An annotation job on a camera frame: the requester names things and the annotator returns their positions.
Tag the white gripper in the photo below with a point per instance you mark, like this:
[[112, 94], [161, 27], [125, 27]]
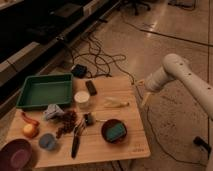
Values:
[[155, 82]]

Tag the yellow banana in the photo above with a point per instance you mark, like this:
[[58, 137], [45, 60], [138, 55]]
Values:
[[111, 102]]

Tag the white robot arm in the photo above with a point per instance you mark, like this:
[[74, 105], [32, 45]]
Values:
[[175, 67]]

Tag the wooden table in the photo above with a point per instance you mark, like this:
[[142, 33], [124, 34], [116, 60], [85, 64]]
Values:
[[93, 148]]

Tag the dark bowl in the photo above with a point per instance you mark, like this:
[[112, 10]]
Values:
[[111, 123]]

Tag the black remote control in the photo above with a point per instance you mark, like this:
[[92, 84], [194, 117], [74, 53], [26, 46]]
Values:
[[91, 88]]

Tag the teal sponge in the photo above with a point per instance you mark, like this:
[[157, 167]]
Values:
[[115, 132]]

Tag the white round container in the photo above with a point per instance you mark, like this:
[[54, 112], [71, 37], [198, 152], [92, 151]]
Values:
[[82, 99]]

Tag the black power adapter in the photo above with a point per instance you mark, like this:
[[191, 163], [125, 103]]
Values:
[[79, 71]]

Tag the dark grape bunch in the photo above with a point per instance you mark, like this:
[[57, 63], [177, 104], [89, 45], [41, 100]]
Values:
[[68, 121]]

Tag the grey crumpled cloth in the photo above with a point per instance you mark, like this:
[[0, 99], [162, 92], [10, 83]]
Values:
[[52, 111]]

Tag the green plastic tray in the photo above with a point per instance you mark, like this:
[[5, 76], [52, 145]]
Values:
[[40, 91]]

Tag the red chili pepper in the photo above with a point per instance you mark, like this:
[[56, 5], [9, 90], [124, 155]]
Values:
[[29, 120]]

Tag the dark shelf unit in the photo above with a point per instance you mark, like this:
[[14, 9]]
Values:
[[30, 34]]

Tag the purple bowl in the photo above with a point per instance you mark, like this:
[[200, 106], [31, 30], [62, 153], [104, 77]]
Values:
[[15, 155]]

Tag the black handled knife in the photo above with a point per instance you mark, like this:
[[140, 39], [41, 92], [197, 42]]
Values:
[[76, 139]]

